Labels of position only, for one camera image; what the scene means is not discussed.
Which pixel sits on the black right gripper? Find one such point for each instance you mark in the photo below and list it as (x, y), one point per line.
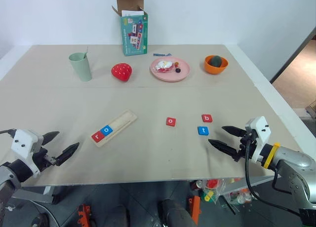
(243, 148)

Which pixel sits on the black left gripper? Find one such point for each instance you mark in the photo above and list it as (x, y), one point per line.
(39, 160)

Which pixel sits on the red letter tile b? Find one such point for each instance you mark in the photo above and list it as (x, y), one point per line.
(207, 118)

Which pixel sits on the red letter tile o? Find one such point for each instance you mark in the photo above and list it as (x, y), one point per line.
(171, 121)

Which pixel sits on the wooden letter tray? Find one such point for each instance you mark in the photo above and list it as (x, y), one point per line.
(123, 121)

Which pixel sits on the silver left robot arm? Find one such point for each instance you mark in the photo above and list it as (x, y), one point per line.
(6, 175)

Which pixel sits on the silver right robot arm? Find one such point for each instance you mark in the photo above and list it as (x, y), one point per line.
(293, 160)

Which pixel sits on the blue letter tile t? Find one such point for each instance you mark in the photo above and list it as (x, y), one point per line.
(203, 130)

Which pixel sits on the red letter tile r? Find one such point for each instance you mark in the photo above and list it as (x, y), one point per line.
(98, 136)

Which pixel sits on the blue letter tile o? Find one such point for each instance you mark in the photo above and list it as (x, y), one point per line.
(106, 131)

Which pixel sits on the yellow wrist band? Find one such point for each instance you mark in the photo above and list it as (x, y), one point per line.
(270, 155)

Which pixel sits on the clear bag of colourful toys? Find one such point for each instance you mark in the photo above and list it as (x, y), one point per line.
(214, 187)

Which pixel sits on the orange bowl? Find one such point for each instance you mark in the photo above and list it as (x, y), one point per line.
(215, 69)

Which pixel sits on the orange and black tool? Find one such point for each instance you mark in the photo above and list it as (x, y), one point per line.
(84, 213)

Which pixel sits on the orange flat object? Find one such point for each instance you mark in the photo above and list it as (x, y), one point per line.
(195, 209)

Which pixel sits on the dark green toy avocado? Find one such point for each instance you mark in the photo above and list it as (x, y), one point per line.
(215, 61)

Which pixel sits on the pale green cup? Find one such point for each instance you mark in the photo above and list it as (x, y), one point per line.
(81, 67)

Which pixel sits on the small dark toy piece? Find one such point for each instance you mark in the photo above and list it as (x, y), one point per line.
(178, 70)

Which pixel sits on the pink plate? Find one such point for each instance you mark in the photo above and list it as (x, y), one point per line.
(170, 75)

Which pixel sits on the dark rounded shape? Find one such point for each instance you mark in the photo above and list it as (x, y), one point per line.
(175, 212)

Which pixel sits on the red toy strawberry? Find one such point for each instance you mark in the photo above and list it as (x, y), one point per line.
(121, 72)

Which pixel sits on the clear bag of toy pieces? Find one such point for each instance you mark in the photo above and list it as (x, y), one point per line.
(163, 66)

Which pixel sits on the thin blue strip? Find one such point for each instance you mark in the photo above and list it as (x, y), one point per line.
(161, 54)

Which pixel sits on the green cardboard toy box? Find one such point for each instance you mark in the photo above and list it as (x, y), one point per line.
(133, 37)

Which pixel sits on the white paper sheets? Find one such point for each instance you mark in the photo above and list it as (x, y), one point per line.
(132, 13)

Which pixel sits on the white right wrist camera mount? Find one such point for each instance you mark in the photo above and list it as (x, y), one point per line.
(261, 133)

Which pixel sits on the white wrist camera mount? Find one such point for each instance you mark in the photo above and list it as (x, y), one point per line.
(261, 133)
(23, 140)

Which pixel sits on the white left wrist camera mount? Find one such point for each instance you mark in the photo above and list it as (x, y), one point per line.
(23, 140)

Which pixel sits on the grey table frame bar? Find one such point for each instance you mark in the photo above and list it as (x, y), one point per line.
(34, 195)

